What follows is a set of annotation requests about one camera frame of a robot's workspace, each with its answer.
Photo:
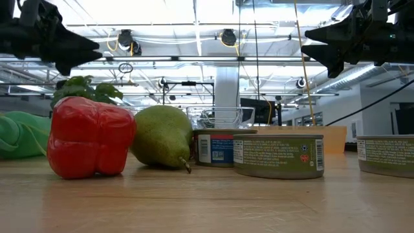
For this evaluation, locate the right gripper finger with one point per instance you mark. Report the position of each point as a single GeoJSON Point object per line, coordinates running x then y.
{"type": "Point", "coordinates": [336, 32]}
{"type": "Point", "coordinates": [330, 55]}

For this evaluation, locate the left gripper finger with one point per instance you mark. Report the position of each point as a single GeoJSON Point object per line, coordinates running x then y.
{"type": "Point", "coordinates": [74, 58]}
{"type": "Point", "coordinates": [71, 42]}

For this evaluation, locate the red bell pepper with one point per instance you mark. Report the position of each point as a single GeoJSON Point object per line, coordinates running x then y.
{"type": "Point", "coordinates": [90, 139]}

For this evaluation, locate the orange translucent tray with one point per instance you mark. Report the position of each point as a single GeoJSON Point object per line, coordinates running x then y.
{"type": "Point", "coordinates": [330, 139]}

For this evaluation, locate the tin can green label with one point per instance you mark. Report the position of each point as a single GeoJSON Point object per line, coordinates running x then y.
{"type": "Point", "coordinates": [278, 157]}
{"type": "Point", "coordinates": [386, 155]}

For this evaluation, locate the green pear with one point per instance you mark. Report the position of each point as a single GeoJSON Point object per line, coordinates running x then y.
{"type": "Point", "coordinates": [161, 136]}

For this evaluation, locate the clear plastic bin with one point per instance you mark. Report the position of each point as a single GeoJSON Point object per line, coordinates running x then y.
{"type": "Point", "coordinates": [223, 116]}

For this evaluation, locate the tin can blue pink label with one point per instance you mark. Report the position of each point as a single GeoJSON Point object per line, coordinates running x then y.
{"type": "Point", "coordinates": [220, 149]}

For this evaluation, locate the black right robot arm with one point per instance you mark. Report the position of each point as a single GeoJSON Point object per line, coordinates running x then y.
{"type": "Point", "coordinates": [378, 9]}

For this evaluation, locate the potted green plant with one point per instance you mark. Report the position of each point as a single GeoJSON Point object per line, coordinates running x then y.
{"type": "Point", "coordinates": [81, 85]}

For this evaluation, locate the black monitor screen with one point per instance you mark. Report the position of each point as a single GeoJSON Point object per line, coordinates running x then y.
{"type": "Point", "coordinates": [257, 111]}

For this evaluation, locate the green plastic bottle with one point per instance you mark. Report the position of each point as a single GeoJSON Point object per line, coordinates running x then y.
{"type": "Point", "coordinates": [22, 136]}

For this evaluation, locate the white building column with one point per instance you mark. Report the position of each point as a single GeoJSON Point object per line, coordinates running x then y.
{"type": "Point", "coordinates": [226, 90]}

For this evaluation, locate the silver ventilation duct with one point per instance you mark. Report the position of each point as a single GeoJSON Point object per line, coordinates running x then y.
{"type": "Point", "coordinates": [352, 77]}

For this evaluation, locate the black metal stand frame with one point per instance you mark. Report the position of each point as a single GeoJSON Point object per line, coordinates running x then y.
{"type": "Point", "coordinates": [189, 83]}

